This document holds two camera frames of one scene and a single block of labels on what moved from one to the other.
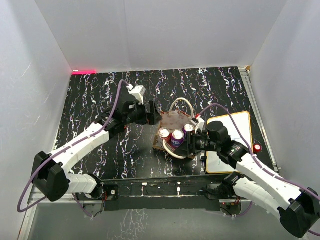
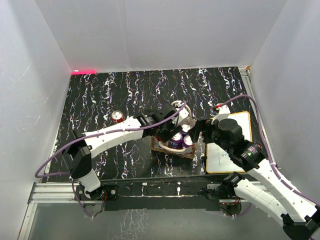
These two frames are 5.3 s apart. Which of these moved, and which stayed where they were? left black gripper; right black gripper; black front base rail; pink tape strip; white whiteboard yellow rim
Moved: left black gripper; right black gripper
Stayed: pink tape strip; white whiteboard yellow rim; black front base rail
